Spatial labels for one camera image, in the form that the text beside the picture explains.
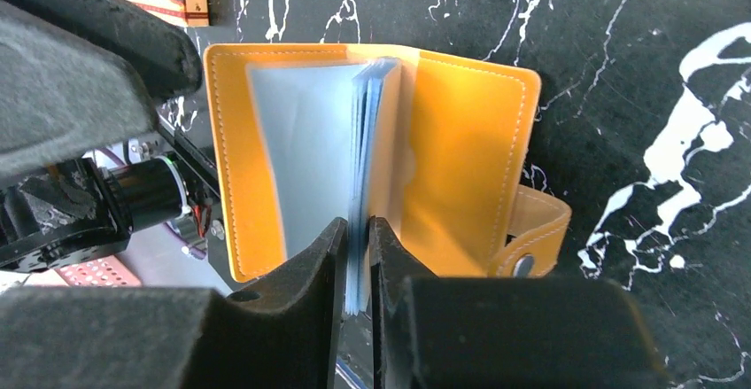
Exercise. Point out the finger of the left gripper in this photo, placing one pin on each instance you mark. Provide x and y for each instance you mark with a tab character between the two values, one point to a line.
162	55
62	96

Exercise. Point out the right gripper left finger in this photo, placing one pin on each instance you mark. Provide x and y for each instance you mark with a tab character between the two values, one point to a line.
277	332

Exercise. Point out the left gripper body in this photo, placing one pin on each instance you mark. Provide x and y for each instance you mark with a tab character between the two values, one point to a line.
161	210

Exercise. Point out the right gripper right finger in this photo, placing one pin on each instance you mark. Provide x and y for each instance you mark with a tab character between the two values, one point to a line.
502	332

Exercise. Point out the orange leather card holder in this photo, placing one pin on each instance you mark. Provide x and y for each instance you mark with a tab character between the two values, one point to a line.
304	133

